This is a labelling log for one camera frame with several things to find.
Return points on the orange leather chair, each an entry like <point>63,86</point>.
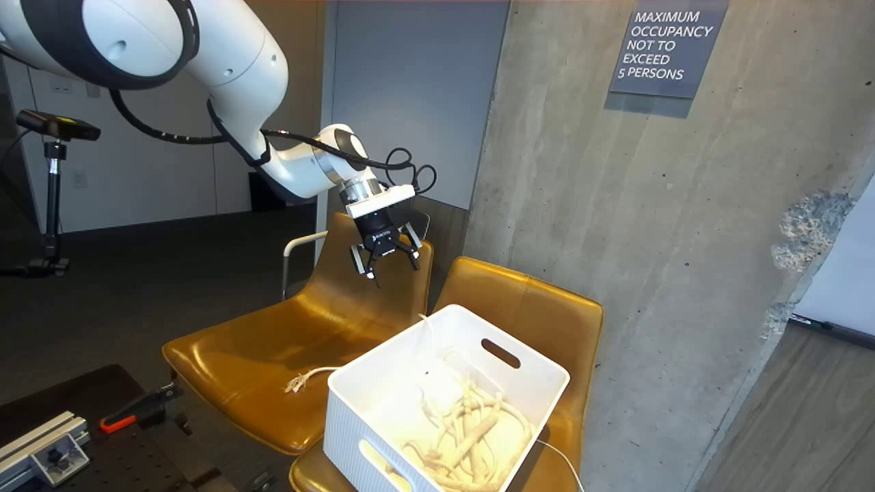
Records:
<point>275,347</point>
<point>528,311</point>

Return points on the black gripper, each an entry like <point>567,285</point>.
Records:
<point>381,234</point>

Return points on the black tripod stand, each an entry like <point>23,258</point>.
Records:
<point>52,202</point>

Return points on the white wall whiteboard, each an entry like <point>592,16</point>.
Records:
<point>410,91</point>

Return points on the grey occupancy wall sign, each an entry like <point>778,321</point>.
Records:
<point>664,57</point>

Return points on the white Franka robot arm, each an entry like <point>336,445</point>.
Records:
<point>227,57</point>

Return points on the white plastic basket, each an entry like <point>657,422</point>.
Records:
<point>364,400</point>

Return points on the black camera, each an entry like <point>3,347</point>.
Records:
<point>56,125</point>

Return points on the aluminium rail block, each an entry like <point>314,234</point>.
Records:
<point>42,453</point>

